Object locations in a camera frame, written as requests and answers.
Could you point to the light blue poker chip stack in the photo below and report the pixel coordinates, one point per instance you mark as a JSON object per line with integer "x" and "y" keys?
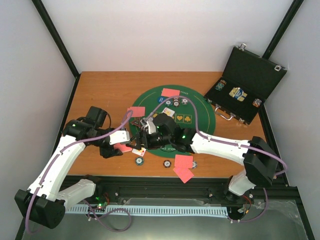
{"x": 194, "y": 164}

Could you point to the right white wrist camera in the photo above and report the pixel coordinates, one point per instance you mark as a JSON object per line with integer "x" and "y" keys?
{"x": 148, "y": 125}

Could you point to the black triangular all-in marker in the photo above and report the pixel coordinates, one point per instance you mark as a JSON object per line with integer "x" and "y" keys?
{"x": 136, "y": 122}

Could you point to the black red chip top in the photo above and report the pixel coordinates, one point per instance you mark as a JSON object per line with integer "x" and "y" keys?
{"x": 176, "y": 102}

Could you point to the round green poker mat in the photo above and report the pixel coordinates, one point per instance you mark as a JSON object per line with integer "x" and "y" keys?
{"x": 184, "y": 115}

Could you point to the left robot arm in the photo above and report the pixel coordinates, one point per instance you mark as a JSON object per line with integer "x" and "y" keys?
{"x": 44, "y": 202}

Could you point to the chips in case left slot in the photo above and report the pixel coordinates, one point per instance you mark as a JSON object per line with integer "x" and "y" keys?
{"x": 220, "y": 85}

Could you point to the chips in case right slot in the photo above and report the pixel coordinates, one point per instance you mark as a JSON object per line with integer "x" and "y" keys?
{"x": 257, "y": 103}

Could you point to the light blue cable duct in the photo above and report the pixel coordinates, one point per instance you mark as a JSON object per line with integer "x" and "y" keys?
{"x": 163, "y": 211}

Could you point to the red-backed card bottom edge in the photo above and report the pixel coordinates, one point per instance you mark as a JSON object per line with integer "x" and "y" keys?
{"x": 185, "y": 174}

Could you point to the blue small blind button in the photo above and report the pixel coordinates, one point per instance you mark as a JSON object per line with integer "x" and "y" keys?
{"x": 161, "y": 99}

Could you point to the light blue chip top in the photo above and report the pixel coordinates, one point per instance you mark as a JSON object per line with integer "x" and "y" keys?
{"x": 184, "y": 101}

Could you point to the blue card deck in case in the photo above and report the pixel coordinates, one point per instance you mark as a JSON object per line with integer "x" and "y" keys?
{"x": 238, "y": 94}

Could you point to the face-up red king card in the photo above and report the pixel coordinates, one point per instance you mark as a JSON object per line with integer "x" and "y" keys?
{"x": 140, "y": 152}

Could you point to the red-backed playing card deck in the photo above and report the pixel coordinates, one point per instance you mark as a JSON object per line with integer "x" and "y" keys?
{"x": 122, "y": 147}

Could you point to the black poker case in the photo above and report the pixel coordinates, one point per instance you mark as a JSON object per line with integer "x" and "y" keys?
{"x": 258, "y": 77}

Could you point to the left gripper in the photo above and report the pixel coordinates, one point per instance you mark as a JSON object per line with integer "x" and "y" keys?
{"x": 110, "y": 152}

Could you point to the black red poker chip stack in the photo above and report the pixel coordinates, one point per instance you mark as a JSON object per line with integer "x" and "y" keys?
{"x": 167, "y": 164}

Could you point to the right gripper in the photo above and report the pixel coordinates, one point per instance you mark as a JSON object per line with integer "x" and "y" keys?
{"x": 139, "y": 141}

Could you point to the chips in case slot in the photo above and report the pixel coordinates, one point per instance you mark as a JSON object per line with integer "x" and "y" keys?
{"x": 220, "y": 85}
{"x": 257, "y": 103}

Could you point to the black aluminium frame rail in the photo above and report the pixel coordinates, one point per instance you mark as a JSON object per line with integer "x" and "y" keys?
{"x": 209, "y": 190}

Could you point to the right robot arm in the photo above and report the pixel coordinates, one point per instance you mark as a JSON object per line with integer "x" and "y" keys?
{"x": 257, "y": 158}

